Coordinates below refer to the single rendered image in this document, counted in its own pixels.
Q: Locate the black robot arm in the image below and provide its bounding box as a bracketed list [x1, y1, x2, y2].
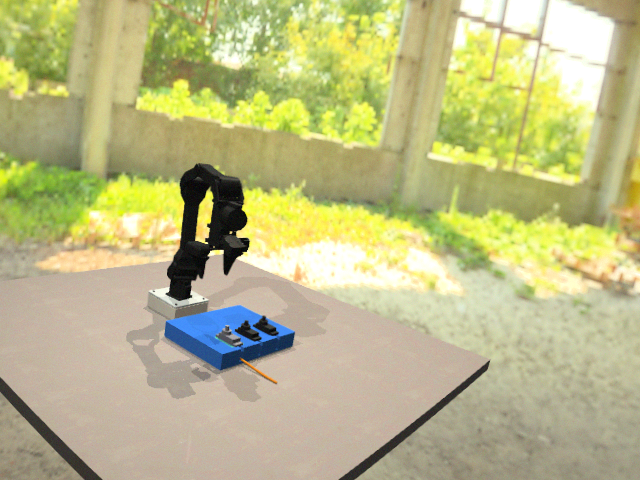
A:
[165, 163, 250, 301]

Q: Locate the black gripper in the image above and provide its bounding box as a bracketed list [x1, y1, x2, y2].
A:
[185, 221, 238, 279]

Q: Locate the blue flat deck plate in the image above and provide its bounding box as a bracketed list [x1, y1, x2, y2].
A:
[164, 305, 295, 370]

